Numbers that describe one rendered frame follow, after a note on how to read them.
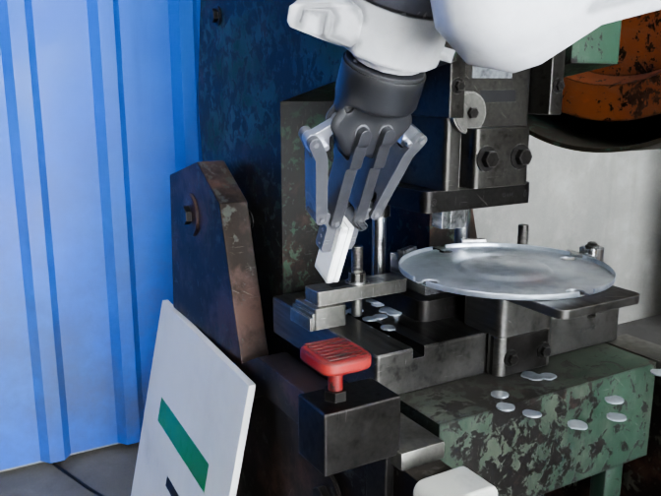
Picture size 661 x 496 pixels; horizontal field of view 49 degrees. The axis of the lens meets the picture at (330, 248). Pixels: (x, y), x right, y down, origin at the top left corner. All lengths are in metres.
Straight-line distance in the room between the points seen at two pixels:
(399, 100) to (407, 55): 0.04
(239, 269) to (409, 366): 0.39
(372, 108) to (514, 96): 0.47
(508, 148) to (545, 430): 0.38
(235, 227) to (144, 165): 0.88
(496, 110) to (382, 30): 0.47
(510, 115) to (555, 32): 0.58
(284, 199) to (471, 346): 0.38
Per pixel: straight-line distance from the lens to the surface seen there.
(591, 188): 3.13
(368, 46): 0.60
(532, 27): 0.49
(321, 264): 0.75
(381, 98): 0.62
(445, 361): 0.98
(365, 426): 0.79
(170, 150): 2.08
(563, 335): 1.12
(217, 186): 1.24
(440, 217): 1.09
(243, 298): 1.21
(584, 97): 1.36
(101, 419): 2.22
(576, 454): 1.08
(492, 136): 1.00
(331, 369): 0.74
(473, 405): 0.93
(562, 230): 3.04
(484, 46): 0.49
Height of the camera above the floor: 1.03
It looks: 13 degrees down
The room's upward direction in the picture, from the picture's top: straight up
